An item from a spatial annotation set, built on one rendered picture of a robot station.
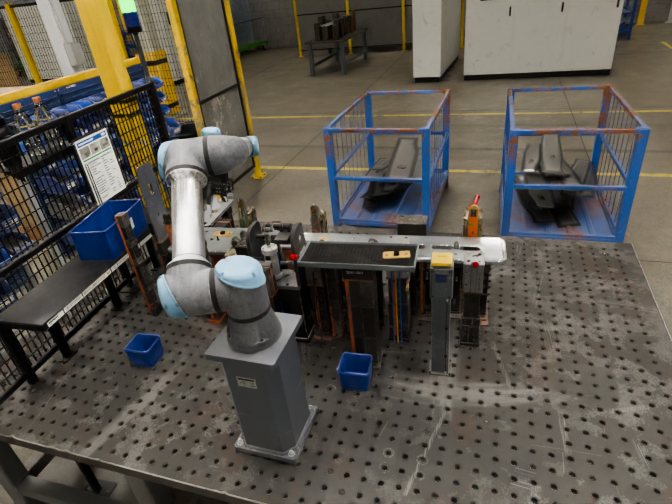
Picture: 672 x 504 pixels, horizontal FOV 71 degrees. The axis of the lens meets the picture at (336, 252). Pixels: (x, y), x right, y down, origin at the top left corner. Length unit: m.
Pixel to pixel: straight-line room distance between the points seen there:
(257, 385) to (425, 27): 8.52
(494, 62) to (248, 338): 8.54
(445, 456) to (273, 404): 0.52
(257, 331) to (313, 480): 0.48
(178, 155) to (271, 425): 0.81
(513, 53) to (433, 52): 1.37
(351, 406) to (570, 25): 8.41
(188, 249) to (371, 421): 0.79
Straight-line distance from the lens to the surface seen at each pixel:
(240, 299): 1.20
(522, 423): 1.63
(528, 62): 9.45
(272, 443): 1.52
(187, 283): 1.23
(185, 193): 1.37
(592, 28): 9.48
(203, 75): 4.72
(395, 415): 1.61
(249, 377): 1.33
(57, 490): 2.45
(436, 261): 1.45
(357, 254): 1.50
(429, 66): 9.49
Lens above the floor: 1.94
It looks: 30 degrees down
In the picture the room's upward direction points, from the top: 7 degrees counter-clockwise
